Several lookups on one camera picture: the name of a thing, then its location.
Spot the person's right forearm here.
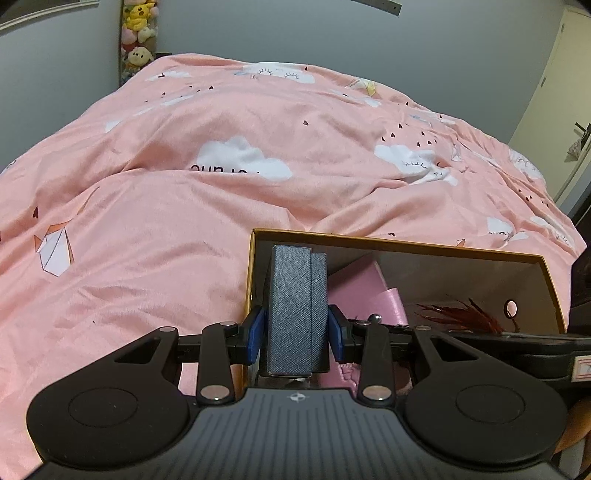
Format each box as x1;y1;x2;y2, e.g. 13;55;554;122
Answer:
554;429;591;468

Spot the small hanging bag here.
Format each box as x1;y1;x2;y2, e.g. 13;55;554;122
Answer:
566;134;588;163

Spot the clear tube of plush toys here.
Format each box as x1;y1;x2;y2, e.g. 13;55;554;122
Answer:
119;0;160;89

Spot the red feather toy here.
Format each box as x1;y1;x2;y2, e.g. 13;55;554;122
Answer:
367;298;525;336

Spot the pink pouch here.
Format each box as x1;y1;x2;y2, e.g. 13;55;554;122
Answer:
328;257;413;398

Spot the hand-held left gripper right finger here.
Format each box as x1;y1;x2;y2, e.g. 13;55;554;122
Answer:
327;305;467;405

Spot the orange cardboard box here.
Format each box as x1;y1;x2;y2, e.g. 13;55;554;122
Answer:
242;227;570;398

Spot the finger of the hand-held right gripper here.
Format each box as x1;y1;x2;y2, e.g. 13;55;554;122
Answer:
438;330;573;356

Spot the cream door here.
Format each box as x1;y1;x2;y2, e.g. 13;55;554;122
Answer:
508;4;591;217

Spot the grey wall socket strip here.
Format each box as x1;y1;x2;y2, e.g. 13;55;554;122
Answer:
355;0;402;16

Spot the grey textured box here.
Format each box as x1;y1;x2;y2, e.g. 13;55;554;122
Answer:
259;244;331;377

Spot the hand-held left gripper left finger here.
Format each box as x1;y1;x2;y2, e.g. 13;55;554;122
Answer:
113;305;269;406

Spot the pink printed blanket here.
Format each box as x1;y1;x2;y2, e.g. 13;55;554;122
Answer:
0;53;588;472

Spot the window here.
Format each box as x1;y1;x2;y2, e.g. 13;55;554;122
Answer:
0;0;100;32

